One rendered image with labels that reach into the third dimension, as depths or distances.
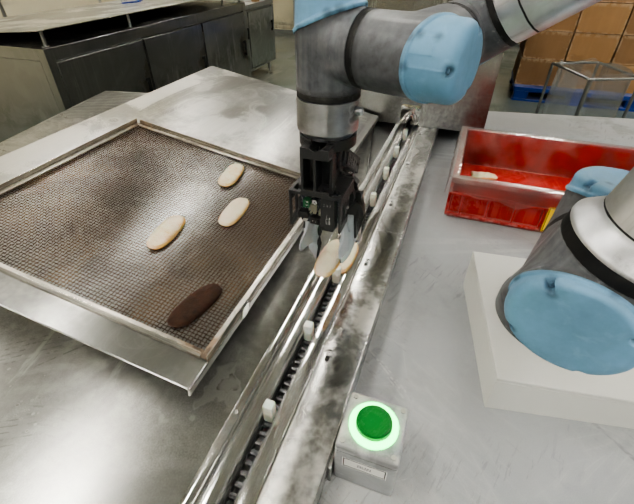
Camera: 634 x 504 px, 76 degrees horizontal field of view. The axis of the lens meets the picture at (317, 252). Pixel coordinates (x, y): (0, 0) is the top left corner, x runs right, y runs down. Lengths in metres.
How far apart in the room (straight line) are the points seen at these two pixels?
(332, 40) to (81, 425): 0.56
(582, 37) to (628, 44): 0.40
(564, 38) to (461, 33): 4.62
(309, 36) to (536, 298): 0.33
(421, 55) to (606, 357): 0.31
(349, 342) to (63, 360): 0.43
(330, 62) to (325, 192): 0.15
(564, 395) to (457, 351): 0.15
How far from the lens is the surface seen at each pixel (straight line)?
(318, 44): 0.46
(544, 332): 0.44
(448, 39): 0.40
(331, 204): 0.51
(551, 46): 5.01
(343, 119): 0.48
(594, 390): 0.63
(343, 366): 0.58
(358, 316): 0.64
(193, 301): 0.62
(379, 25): 0.43
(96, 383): 0.69
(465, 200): 0.97
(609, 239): 0.40
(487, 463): 0.59
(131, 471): 0.59
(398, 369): 0.64
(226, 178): 0.88
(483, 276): 0.71
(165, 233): 0.73
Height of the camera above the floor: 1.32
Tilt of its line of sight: 37 degrees down
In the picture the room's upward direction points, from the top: straight up
